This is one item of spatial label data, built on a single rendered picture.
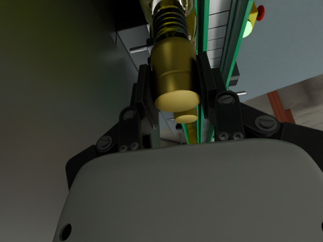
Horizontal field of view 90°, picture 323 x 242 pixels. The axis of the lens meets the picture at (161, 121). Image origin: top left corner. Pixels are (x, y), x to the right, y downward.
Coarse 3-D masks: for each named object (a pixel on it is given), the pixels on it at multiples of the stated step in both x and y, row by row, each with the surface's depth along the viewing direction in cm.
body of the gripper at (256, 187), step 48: (192, 144) 7; (240, 144) 6; (288, 144) 6; (96, 192) 6; (144, 192) 6; (192, 192) 5; (240, 192) 5; (288, 192) 5; (96, 240) 5; (144, 240) 5; (192, 240) 5; (240, 240) 4; (288, 240) 4
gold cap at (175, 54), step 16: (160, 48) 11; (176, 48) 11; (192, 48) 12; (160, 64) 11; (176, 64) 11; (192, 64) 11; (160, 80) 11; (176, 80) 10; (192, 80) 10; (160, 96) 10; (176, 96) 10; (192, 96) 11
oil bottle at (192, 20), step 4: (192, 12) 19; (192, 16) 18; (196, 16) 19; (188, 20) 18; (192, 20) 18; (196, 20) 19; (188, 24) 18; (192, 24) 18; (196, 24) 19; (152, 28) 19; (188, 28) 18; (192, 28) 19; (196, 28) 19; (152, 32) 20; (188, 32) 19; (192, 32) 19; (196, 32) 19; (188, 36) 19; (192, 36) 19; (196, 36) 20; (192, 40) 19; (196, 40) 20; (196, 44) 21; (196, 48) 21
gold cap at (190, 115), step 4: (196, 108) 23; (176, 112) 23; (180, 112) 22; (184, 112) 22; (188, 112) 22; (192, 112) 22; (196, 112) 23; (176, 116) 22; (180, 116) 22; (184, 116) 22; (188, 116) 22; (192, 116) 22; (196, 116) 22; (176, 120) 23; (180, 120) 23; (184, 120) 23; (188, 120) 23; (192, 120) 24
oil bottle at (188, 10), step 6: (144, 0) 15; (150, 0) 15; (186, 0) 15; (192, 0) 16; (144, 6) 15; (150, 6) 15; (186, 6) 15; (192, 6) 16; (144, 12) 16; (150, 12) 16; (186, 12) 16; (150, 18) 16; (186, 18) 17; (150, 24) 18
